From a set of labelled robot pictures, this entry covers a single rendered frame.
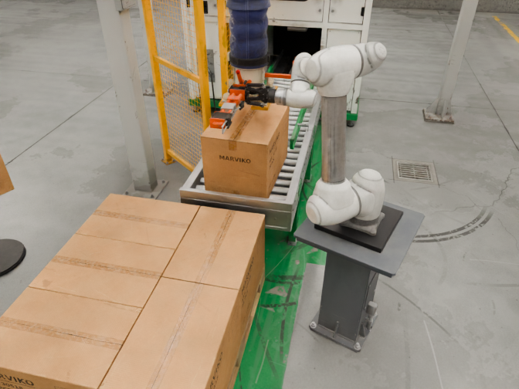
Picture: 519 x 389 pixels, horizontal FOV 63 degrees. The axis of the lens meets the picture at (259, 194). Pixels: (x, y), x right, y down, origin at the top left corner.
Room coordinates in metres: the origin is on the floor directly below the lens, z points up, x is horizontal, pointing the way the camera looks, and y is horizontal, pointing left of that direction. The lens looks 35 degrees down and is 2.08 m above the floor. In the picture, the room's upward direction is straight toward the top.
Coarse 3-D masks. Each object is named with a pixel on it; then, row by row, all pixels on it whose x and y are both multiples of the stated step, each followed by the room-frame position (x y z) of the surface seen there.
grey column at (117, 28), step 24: (96, 0) 2.99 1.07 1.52; (120, 24) 2.95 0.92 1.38; (120, 48) 2.96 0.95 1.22; (120, 72) 2.97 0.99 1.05; (120, 96) 2.98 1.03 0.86; (120, 120) 2.99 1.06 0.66; (144, 120) 3.04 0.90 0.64; (144, 144) 2.97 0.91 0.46; (144, 168) 2.96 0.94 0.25; (144, 192) 2.95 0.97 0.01
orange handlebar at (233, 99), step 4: (268, 76) 2.43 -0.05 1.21; (272, 76) 2.43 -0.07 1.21; (276, 76) 2.42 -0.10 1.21; (280, 76) 2.42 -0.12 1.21; (284, 76) 2.41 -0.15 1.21; (288, 76) 2.41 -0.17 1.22; (248, 80) 2.33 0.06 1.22; (232, 96) 2.08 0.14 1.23; (236, 96) 2.08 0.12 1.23; (240, 96) 2.08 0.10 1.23; (228, 100) 2.04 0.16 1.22; (232, 100) 2.09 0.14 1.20; (236, 100) 2.04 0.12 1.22; (236, 104) 2.01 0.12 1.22; (216, 124) 1.78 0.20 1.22; (220, 124) 1.78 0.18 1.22
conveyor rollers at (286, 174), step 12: (276, 84) 4.06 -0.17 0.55; (288, 84) 4.05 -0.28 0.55; (312, 108) 3.52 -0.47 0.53; (288, 132) 3.03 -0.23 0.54; (300, 132) 3.02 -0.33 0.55; (288, 144) 2.84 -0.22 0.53; (300, 144) 2.83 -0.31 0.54; (288, 156) 2.66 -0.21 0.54; (288, 168) 2.48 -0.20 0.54; (276, 180) 2.33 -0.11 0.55; (288, 180) 2.39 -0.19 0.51; (276, 192) 2.22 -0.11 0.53
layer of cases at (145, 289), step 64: (64, 256) 1.61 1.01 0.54; (128, 256) 1.61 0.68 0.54; (192, 256) 1.61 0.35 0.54; (256, 256) 1.75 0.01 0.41; (0, 320) 1.20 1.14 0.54; (64, 320) 1.21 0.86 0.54; (128, 320) 1.21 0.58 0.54; (192, 320) 1.21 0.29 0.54; (0, 384) 0.99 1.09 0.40; (64, 384) 0.92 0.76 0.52; (128, 384) 0.91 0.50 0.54; (192, 384) 0.91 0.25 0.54
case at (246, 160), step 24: (240, 120) 2.38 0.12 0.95; (264, 120) 2.38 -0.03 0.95; (288, 120) 2.64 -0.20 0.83; (216, 144) 2.15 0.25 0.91; (240, 144) 2.12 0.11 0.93; (264, 144) 2.08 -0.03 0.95; (216, 168) 2.16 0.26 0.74; (240, 168) 2.12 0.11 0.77; (264, 168) 2.08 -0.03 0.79; (240, 192) 2.12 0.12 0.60; (264, 192) 2.08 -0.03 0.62
